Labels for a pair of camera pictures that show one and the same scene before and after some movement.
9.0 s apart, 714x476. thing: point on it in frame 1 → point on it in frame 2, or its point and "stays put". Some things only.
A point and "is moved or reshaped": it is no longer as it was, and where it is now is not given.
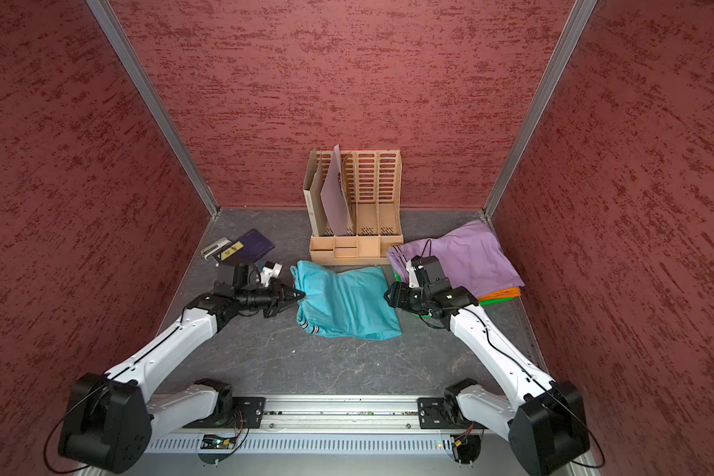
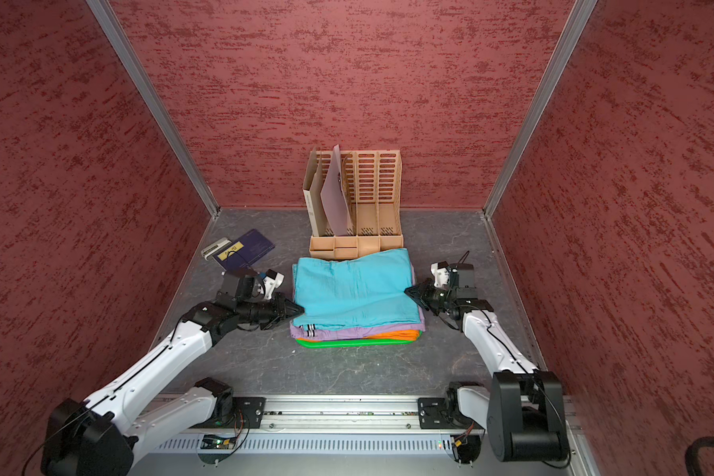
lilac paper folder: x=333 y=197 stays put
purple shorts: x=471 y=256 → x=348 y=331
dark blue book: x=246 y=249 stays put
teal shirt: x=350 y=303 is moved or reshaped
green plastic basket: x=480 y=303 → x=359 y=344
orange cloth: x=508 y=293 → x=405 y=335
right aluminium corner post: x=578 y=16 stays put
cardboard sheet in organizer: x=312 y=191 stays put
